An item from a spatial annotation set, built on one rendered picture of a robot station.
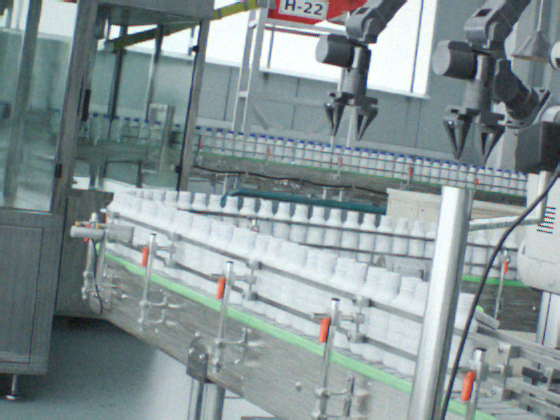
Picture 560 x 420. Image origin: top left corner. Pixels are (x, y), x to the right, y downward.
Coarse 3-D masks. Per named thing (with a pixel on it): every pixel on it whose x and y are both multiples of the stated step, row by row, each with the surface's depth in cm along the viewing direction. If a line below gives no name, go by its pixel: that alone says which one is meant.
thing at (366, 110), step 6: (348, 102) 271; (354, 102) 270; (360, 102) 271; (366, 102) 272; (366, 108) 273; (372, 108) 273; (378, 108) 274; (360, 114) 277; (366, 114) 274; (372, 114) 273; (360, 120) 277; (366, 120) 273; (372, 120) 274; (366, 126) 274; (360, 132) 275
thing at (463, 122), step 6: (456, 114) 235; (462, 114) 235; (444, 120) 235; (450, 120) 233; (456, 120) 231; (462, 120) 232; (468, 120) 236; (450, 126) 234; (456, 126) 232; (462, 126) 230; (468, 126) 230; (450, 132) 234; (462, 132) 231; (450, 138) 235; (462, 138) 231; (456, 144) 234; (462, 144) 232; (456, 150) 234; (462, 150) 233; (456, 156) 234
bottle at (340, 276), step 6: (342, 258) 245; (342, 264) 242; (348, 264) 242; (336, 270) 243; (342, 270) 242; (336, 276) 242; (342, 276) 242; (330, 282) 242; (336, 282) 241; (342, 282) 241; (330, 294) 242; (336, 294) 241; (330, 300) 242; (330, 306) 242; (324, 312) 243
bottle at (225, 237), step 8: (224, 224) 291; (224, 232) 288; (232, 232) 289; (216, 240) 289; (224, 240) 288; (224, 248) 287; (216, 256) 288; (224, 256) 287; (216, 264) 288; (216, 272) 288; (208, 288) 289; (216, 288) 288
